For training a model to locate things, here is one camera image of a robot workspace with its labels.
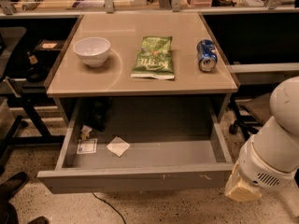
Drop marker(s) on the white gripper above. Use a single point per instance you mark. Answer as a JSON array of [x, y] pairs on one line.
[[256, 168]]

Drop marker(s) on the grey top drawer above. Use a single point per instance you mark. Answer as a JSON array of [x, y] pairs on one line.
[[175, 143]]

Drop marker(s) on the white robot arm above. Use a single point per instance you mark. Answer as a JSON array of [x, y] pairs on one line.
[[269, 159]]

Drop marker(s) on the grey drawer cabinet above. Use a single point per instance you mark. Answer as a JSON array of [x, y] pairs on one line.
[[125, 31]]

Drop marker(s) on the black object in drawer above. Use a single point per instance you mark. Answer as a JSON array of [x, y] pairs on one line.
[[97, 112]]

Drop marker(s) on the black office chair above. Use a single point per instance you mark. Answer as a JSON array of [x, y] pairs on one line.
[[250, 114]]

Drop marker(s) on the white folded paper packet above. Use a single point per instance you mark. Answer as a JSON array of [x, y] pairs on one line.
[[118, 146]]

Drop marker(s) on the blue soda can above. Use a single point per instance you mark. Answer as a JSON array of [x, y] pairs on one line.
[[207, 57]]

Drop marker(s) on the white square label card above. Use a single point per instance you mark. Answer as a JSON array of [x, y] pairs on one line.
[[87, 146]]

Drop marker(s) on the green chip bag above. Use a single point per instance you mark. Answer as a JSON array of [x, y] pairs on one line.
[[154, 59]]

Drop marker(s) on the small crumpled white wrapper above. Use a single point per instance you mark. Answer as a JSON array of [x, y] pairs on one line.
[[85, 132]]

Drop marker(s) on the white ceramic bowl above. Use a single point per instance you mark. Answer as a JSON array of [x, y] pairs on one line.
[[92, 51]]

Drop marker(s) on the black shoe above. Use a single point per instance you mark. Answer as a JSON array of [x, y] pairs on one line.
[[13, 185]]

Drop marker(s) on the black side table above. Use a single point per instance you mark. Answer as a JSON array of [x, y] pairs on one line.
[[25, 97]]

